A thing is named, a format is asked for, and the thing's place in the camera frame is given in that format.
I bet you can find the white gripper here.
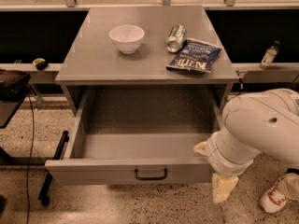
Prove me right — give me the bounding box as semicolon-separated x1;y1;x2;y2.
193;133;253;203

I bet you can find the grey top drawer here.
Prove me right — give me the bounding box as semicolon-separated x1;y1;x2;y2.
46;86;221;185

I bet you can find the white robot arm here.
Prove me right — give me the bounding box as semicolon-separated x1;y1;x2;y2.
193;89;299;203

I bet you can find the grey drawer cabinet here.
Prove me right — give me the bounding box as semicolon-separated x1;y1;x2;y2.
55;5;238;110

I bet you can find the white orange sneaker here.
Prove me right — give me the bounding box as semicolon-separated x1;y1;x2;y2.
259;173;299;214

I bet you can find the blue Kettle chips bag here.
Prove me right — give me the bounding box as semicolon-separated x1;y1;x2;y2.
166;39;222;73

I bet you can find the small clear bottle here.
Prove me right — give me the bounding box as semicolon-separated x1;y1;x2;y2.
260;41;280;69

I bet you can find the green soda can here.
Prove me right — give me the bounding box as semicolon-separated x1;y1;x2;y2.
165;24;186;53

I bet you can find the white ceramic bowl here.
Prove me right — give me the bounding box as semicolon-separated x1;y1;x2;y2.
109;25;145;54

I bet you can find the tape measure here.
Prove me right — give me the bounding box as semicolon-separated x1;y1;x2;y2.
33;58;49;70

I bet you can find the black rolling stand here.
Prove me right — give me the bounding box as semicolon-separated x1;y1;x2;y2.
0;86;69;206

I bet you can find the black box on stand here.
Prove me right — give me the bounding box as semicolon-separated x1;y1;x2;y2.
0;69;31;100

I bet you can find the black power cable right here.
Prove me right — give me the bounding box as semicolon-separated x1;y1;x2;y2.
236;75;246;96

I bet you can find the black cable left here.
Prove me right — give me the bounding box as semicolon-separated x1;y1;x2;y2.
23;93;36;224

